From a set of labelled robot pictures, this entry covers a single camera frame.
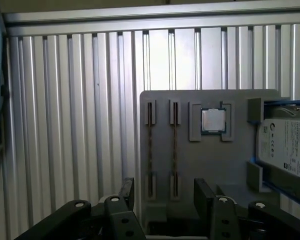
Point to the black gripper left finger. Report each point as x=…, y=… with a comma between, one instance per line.
x=117, y=220

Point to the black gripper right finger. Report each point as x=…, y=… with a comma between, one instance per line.
x=223, y=222

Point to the RAM stick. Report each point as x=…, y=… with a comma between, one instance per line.
x=175, y=150
x=150, y=150

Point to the grey parts rack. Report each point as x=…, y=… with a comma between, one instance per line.
x=215, y=162

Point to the hard disk in blue carrier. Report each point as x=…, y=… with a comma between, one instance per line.
x=285, y=142

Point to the silver CPU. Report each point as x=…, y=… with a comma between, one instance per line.
x=213, y=121

